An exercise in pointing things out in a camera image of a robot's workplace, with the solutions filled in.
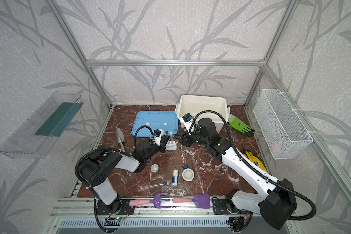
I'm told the white test tube rack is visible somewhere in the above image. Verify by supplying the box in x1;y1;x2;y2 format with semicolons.
165;140;177;151

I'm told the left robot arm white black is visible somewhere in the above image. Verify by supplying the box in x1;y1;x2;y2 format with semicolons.
75;125;170;206

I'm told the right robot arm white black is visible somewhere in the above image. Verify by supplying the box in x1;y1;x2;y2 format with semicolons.
176;111;317;230

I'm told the blue plastic bin lid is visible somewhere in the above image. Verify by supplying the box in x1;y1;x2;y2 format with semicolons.
131;111;179;136

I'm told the small white crucible cup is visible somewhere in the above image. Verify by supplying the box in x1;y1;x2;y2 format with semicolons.
151;164;159;173

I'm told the metal garden trowel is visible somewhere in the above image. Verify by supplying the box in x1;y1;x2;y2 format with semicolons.
116;128;127;152

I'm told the small blue cap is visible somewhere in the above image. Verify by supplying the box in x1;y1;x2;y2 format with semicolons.
182;164;190;170

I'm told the green black work glove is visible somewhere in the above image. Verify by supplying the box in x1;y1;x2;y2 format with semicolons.
228;115;255;137

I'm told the white plastic storage bin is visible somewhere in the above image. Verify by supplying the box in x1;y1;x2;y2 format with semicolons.
175;95;231;122

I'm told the white ceramic bowl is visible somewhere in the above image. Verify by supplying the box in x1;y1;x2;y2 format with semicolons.
182;168;195;182

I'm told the white bottle blue label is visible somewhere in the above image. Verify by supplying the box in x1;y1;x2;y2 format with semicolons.
172;169;179;186

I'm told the yellow black work glove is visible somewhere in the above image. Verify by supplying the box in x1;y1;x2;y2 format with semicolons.
243;149;267;173

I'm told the green mat in shelf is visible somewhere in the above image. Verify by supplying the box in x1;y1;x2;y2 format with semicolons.
35;102;84;137

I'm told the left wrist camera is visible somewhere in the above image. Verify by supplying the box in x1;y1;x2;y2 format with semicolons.
153;129;164;146

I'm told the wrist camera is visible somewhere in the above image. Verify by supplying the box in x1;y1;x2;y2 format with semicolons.
181;113;196;135
153;129;164;146

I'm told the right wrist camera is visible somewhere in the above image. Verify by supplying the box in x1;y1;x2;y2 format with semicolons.
181;113;196;135

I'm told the purple garden fork pink handle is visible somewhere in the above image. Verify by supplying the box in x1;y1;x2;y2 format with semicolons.
129;193;170;209

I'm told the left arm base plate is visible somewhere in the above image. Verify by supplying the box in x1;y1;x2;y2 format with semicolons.
95;199;135;215

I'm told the purple garden spade pink handle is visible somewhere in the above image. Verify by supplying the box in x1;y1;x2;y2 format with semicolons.
172;194;211;209

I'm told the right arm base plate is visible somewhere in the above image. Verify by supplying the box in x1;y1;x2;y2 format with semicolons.
211;197;249;215

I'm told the white wire mesh basket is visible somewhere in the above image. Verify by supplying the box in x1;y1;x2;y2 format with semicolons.
253;89;313;160

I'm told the clear acrylic wall shelf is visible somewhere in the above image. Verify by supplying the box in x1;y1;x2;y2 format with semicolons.
0;91;82;159

